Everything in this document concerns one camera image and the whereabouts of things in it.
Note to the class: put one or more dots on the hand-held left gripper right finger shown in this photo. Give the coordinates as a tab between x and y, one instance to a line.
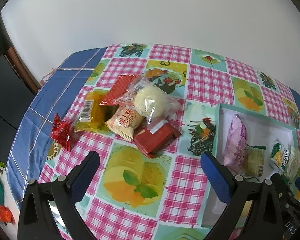
216	177

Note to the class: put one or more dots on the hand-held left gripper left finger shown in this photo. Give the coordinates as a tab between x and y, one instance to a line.
83	180

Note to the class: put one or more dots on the green and white cracker packet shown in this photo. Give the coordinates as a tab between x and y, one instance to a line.
278	155

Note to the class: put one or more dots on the pink snack packet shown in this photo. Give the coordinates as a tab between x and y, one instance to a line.
236	142

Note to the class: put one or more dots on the white and green snack packet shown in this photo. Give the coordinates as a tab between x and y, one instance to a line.
255	162

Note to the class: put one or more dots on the small red foil packet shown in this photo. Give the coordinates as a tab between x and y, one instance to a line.
61	133

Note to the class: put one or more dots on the yellow snack packet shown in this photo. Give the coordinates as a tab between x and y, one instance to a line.
95	115

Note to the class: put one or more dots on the teal cardboard box tray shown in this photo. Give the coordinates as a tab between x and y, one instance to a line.
262	130

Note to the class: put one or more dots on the beige red print snack packet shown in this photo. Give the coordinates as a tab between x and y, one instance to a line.
123	123

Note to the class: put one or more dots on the dark red snack packet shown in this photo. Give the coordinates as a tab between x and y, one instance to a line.
152	138

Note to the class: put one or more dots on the red gold patterned snack packet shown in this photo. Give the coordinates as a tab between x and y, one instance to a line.
118	87

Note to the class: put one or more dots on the clear bag with white bun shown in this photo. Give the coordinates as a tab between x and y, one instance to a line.
150	101

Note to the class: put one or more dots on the pink paper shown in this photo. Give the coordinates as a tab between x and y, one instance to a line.
46	77

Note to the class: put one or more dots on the dark cabinet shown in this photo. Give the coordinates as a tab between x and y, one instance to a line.
5	92

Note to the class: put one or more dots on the brown wooden door frame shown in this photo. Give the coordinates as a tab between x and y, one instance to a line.
22	67

